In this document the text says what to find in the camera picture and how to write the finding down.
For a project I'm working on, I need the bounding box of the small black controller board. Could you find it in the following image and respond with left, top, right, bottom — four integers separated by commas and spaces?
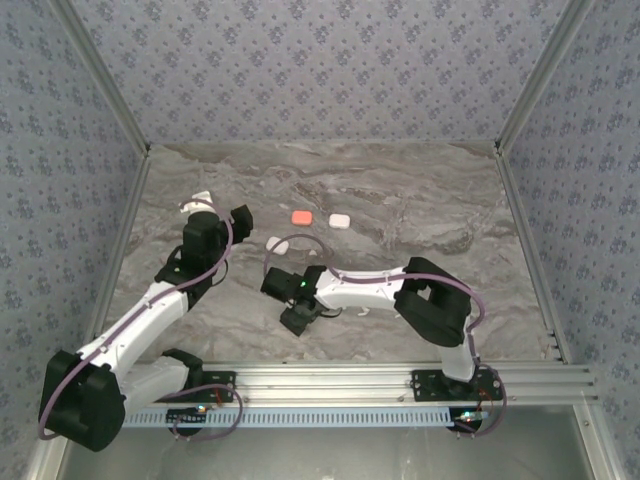
166, 405, 209, 427
449, 408, 489, 432

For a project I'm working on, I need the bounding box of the grey metal panel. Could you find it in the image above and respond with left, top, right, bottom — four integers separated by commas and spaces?
49, 424, 601, 480

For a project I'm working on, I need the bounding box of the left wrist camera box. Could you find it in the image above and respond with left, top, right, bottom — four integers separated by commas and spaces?
178, 190, 214, 216

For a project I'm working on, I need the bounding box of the aluminium table side rail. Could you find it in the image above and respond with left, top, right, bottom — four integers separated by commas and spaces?
493, 148, 572, 364
84, 149, 153, 354

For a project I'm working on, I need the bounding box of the aluminium mounting rail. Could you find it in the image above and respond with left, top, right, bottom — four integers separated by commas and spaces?
119, 363, 600, 406

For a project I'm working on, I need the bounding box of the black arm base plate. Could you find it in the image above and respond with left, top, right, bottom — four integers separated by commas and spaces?
145, 370, 237, 404
410, 369, 504, 404

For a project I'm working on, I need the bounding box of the slotted pale blue cable duct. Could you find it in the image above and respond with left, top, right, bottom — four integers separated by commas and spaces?
122, 405, 454, 429

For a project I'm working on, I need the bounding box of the aluminium corner post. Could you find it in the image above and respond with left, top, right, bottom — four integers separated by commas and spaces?
49, 0, 152, 157
493, 0, 597, 154

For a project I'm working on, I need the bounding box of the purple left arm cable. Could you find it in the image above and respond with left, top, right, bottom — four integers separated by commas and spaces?
38, 198, 245, 442

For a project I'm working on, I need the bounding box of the aluminium frame bar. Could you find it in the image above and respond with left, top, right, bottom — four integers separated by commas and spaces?
572, 404, 626, 480
24, 439, 69, 480

